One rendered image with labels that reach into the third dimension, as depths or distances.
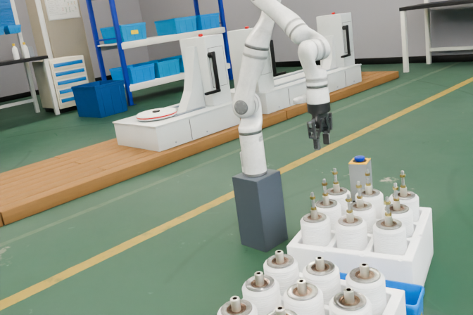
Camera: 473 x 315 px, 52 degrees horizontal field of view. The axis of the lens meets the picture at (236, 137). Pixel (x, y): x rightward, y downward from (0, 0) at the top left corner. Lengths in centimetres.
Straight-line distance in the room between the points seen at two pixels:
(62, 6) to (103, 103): 228
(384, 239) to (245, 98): 71
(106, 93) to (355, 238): 460
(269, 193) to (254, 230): 17
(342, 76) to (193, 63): 179
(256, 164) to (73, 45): 603
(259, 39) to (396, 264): 88
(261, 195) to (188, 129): 175
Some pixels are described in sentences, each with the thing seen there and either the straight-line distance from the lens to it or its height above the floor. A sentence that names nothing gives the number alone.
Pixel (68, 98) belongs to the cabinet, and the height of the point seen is 18.
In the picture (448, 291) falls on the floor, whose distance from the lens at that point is 174.
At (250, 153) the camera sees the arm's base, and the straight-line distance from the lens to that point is 190.
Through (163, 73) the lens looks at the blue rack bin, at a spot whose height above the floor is 31.
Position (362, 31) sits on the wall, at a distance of 732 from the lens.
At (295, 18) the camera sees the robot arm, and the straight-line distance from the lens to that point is 166.
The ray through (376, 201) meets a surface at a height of 24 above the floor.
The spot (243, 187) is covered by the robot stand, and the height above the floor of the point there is 26.
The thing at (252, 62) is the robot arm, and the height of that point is 75.
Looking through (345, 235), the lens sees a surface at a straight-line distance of 157.
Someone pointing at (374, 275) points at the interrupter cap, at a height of 25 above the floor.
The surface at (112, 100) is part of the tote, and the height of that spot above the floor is 17.
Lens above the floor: 92
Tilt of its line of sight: 14 degrees down
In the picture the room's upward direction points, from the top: 8 degrees counter-clockwise
